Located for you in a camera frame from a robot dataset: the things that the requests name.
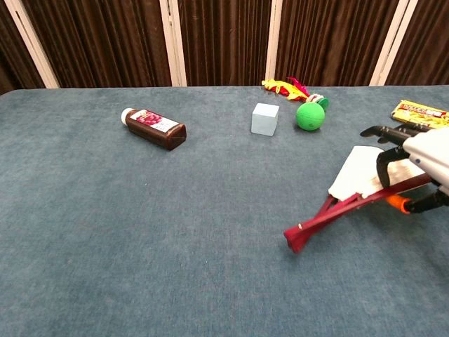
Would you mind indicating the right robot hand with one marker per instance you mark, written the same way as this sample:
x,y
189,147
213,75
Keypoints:
x,y
431,154

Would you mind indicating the red-ribbed paper folding fan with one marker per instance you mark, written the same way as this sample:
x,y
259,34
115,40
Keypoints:
x,y
358,172

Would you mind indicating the yellow snack package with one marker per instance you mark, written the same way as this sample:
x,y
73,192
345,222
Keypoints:
x,y
421,113

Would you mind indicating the green ball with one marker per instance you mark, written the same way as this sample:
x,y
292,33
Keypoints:
x,y
310,117

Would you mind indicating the colourful feather shuttlecock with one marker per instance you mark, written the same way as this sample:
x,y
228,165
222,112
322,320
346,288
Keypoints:
x,y
291,89

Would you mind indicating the light blue cube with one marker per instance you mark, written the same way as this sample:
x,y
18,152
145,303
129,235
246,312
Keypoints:
x,y
264,119

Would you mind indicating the dark juice bottle white cap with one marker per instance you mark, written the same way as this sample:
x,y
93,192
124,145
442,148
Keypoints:
x,y
154,128

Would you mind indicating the white partition frame post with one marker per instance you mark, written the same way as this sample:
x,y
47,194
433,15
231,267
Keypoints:
x,y
32,45
273,42
390,42
173,45

